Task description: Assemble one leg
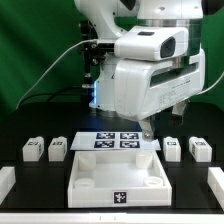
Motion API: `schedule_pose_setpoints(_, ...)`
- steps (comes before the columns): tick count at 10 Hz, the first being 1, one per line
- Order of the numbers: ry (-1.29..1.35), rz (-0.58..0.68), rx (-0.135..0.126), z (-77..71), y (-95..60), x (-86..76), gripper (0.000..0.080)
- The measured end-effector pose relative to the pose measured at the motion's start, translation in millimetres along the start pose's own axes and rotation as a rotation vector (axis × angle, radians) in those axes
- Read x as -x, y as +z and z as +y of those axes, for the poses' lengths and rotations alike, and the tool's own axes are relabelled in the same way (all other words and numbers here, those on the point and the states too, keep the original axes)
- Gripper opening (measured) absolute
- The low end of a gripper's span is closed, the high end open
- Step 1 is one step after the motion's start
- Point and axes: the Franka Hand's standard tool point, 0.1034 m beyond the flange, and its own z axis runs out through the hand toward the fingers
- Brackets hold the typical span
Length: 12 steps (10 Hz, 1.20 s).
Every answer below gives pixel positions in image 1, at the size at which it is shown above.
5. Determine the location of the white square tabletop part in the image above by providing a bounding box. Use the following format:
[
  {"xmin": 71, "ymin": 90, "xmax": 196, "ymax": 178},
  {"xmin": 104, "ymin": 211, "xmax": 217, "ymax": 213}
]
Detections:
[{"xmin": 68, "ymin": 150, "xmax": 172, "ymax": 208}]

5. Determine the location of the grey camera cable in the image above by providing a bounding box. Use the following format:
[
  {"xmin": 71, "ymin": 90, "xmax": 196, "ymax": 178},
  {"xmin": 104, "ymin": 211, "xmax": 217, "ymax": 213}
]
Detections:
[{"xmin": 15, "ymin": 39, "xmax": 98, "ymax": 110}]

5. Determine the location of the black camera stand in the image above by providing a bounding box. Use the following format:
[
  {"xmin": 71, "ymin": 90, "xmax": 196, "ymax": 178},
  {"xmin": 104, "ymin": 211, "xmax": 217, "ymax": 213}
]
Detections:
[{"xmin": 78, "ymin": 20, "xmax": 114, "ymax": 100}]

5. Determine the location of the white front table rail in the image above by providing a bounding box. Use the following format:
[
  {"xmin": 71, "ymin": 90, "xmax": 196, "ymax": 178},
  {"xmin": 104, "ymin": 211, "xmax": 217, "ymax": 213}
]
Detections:
[{"xmin": 0, "ymin": 213, "xmax": 224, "ymax": 224}]

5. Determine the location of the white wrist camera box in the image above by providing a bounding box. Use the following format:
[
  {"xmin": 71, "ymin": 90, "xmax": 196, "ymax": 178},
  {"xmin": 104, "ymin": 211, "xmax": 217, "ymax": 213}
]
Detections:
[{"xmin": 114, "ymin": 26, "xmax": 189, "ymax": 61}]

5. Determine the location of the white marker base plate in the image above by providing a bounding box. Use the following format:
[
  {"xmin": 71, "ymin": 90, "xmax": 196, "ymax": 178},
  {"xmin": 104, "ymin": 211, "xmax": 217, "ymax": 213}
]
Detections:
[{"xmin": 70, "ymin": 132, "xmax": 161, "ymax": 151}]

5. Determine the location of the white left obstacle block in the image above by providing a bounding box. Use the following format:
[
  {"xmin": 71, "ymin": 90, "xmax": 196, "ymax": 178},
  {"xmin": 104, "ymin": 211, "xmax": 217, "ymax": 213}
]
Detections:
[{"xmin": 0, "ymin": 167, "xmax": 16, "ymax": 205}]

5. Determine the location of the white right obstacle block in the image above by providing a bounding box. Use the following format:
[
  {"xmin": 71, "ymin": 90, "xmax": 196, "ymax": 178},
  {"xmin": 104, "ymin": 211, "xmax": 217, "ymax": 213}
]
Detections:
[{"xmin": 207, "ymin": 167, "xmax": 224, "ymax": 210}]

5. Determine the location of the white obstacle block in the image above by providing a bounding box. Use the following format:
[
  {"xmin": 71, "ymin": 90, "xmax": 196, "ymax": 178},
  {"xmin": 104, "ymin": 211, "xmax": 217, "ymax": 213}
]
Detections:
[
  {"xmin": 0, "ymin": 167, "xmax": 16, "ymax": 205},
  {"xmin": 207, "ymin": 167, "xmax": 224, "ymax": 210}
]

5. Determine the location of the black cable on table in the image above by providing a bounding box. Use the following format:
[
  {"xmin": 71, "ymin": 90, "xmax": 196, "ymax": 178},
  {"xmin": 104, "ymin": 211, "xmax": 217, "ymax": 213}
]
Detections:
[{"xmin": 19, "ymin": 87, "xmax": 92, "ymax": 107}]

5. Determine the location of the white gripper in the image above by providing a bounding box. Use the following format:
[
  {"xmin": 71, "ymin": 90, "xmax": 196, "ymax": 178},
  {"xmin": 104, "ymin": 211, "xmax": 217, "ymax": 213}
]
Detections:
[{"xmin": 114, "ymin": 50, "xmax": 205, "ymax": 141}]

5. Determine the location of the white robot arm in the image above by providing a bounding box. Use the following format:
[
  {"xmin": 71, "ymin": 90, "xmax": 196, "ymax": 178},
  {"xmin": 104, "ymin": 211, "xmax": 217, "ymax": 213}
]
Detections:
[{"xmin": 74, "ymin": 0, "xmax": 224, "ymax": 141}]

